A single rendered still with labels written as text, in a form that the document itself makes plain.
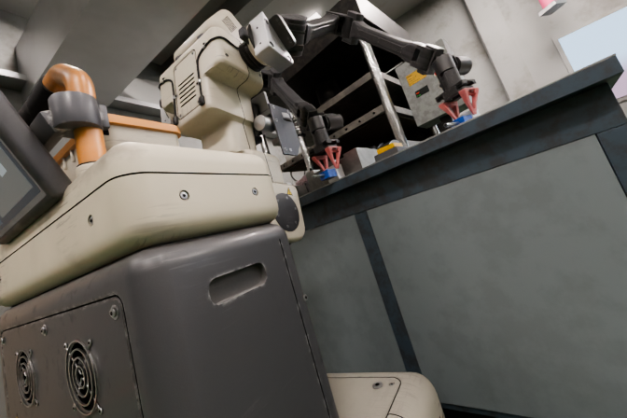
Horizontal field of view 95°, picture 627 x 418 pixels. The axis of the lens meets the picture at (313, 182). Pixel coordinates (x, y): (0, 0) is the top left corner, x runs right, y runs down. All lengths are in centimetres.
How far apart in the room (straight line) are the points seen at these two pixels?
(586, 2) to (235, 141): 494
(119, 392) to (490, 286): 79
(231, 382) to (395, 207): 70
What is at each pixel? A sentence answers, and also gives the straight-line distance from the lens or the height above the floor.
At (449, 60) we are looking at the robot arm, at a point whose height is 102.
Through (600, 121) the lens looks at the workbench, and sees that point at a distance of 84.
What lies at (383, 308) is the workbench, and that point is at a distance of 106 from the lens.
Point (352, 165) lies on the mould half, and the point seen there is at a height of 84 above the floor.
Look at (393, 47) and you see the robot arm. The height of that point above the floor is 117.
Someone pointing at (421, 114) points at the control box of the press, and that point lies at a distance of 186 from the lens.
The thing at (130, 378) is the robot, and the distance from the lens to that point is 38.
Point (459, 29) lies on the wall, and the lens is 524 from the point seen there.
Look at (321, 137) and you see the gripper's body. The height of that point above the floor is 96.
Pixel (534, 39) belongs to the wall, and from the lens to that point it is 511.
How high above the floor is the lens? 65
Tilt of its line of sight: 10 degrees up
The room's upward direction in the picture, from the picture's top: 17 degrees counter-clockwise
